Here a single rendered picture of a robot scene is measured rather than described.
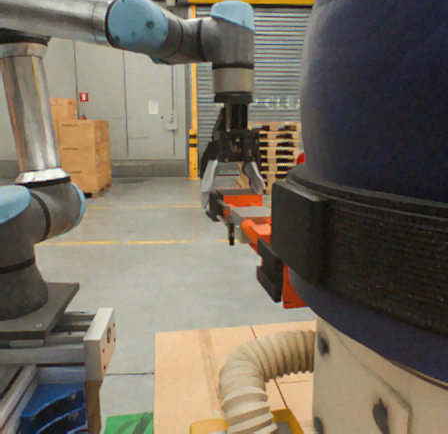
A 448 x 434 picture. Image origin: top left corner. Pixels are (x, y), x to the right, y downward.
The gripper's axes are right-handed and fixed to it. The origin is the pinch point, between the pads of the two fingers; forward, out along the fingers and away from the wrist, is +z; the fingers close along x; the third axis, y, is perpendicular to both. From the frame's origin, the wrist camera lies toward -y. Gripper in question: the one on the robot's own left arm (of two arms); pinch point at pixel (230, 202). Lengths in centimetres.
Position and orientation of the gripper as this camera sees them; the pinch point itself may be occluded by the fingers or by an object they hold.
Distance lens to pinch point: 80.3
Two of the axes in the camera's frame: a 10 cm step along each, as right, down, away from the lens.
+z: 0.1, 9.8, 1.9
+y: 2.0, 1.8, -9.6
